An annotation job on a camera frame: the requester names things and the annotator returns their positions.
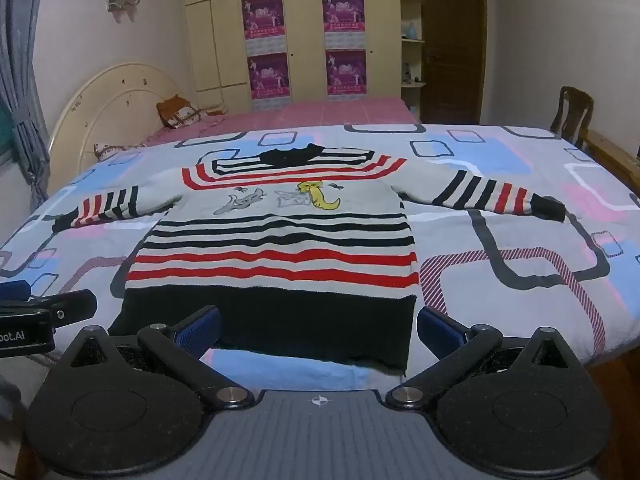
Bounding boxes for patterned bed blanket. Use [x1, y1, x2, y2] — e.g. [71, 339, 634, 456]
[0, 122, 640, 396]

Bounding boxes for brown wooden door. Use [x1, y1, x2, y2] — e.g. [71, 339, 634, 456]
[419, 0, 488, 125]

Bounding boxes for wooden furniture frame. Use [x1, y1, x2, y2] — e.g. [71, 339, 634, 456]
[575, 130, 640, 196]

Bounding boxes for wooden chair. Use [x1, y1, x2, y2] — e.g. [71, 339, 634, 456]
[550, 86, 595, 146]

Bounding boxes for orange patterned pillow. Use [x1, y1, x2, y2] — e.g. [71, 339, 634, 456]
[156, 94, 208, 130]

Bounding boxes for pink bed sheet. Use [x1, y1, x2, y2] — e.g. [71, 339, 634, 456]
[145, 97, 421, 143]

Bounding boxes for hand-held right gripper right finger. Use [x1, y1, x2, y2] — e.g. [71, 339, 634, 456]
[390, 306, 576, 409]

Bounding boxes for white brown patterned pillow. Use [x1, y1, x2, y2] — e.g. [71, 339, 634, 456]
[94, 141, 148, 162]

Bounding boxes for cream wardrobe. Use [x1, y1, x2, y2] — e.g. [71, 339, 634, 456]
[181, 0, 401, 111]

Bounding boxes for grey curtain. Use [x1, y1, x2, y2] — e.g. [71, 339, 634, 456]
[0, 0, 51, 211]

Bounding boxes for striped knit sweater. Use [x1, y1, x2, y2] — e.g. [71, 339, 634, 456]
[52, 144, 567, 375]

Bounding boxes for cream round headboard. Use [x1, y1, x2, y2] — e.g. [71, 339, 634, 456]
[47, 62, 193, 196]

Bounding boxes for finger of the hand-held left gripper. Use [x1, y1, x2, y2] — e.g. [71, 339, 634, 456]
[0, 281, 98, 332]

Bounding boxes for purple wall poster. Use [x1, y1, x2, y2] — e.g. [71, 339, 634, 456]
[242, 0, 286, 56]
[247, 52, 291, 111]
[321, 0, 365, 51]
[325, 50, 367, 103]

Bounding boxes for cream corner shelf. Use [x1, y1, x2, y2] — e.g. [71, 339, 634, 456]
[398, 0, 426, 123]

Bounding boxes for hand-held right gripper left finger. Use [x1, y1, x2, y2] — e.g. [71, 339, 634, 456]
[67, 305, 253, 409]

